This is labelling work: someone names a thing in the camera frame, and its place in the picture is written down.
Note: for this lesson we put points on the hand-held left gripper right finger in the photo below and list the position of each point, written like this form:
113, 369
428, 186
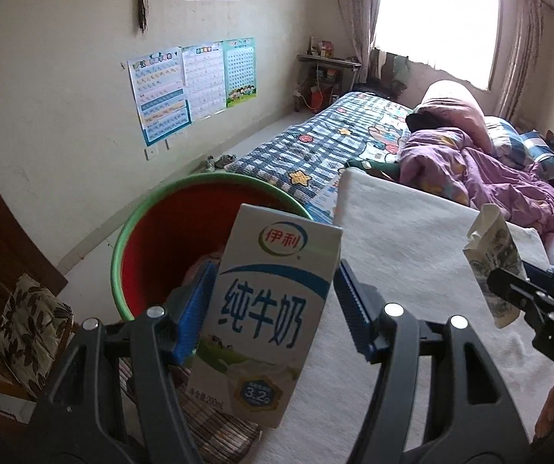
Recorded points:
352, 309

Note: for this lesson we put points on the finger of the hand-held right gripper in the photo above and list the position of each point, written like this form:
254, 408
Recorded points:
511, 285
552, 275

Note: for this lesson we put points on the blue-bordered wall poster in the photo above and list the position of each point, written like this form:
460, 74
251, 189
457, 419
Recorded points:
158, 96

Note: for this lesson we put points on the grey patterned curtain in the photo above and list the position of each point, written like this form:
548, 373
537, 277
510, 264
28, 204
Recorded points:
354, 19
521, 58

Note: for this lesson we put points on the chair with draped clothes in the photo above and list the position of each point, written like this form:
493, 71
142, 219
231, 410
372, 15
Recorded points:
395, 75

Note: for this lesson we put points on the cream fleece blanket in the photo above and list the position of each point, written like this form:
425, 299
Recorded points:
402, 251

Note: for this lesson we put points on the red bucket with green rim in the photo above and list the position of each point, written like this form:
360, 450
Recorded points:
170, 232

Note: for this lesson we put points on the leaf-patterned cushion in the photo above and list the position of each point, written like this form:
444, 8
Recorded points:
30, 333

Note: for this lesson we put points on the pink rolled pillow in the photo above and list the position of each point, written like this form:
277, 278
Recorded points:
455, 106

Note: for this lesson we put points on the white chart wall poster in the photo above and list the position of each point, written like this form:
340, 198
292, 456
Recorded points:
204, 82

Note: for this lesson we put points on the bed with plaid sheet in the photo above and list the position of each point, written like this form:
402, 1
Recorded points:
306, 145

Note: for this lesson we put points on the small dark desk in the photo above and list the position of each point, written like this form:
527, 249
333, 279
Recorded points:
327, 60

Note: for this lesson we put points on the white and blue milk carton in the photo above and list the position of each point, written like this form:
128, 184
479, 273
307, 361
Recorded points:
267, 309

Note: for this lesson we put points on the red container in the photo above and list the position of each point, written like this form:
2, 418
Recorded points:
317, 97

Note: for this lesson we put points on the small colourful boxes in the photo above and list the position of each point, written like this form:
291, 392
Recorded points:
323, 47

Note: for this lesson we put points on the teal grid wall poster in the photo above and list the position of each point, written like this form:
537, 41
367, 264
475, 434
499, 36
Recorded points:
240, 70

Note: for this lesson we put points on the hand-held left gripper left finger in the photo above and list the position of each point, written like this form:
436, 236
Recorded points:
195, 319

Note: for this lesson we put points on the blue plaid pillow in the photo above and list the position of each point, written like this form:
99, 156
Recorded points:
504, 135
542, 154

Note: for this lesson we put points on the bright window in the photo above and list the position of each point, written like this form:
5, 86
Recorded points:
436, 19

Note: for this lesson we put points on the green bottle on bed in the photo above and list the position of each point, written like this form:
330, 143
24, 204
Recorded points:
378, 169

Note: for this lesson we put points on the white drink carton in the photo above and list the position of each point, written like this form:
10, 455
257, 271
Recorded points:
489, 251

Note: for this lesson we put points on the grey shoes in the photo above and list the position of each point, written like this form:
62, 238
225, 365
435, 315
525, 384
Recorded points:
219, 162

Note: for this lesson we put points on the black garment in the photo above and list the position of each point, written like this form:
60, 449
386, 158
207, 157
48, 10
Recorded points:
419, 121

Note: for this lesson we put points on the striped seat cushion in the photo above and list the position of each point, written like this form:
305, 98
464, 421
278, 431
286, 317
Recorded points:
219, 425

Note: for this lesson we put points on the purple quilt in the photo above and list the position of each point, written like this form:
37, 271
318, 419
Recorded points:
475, 174

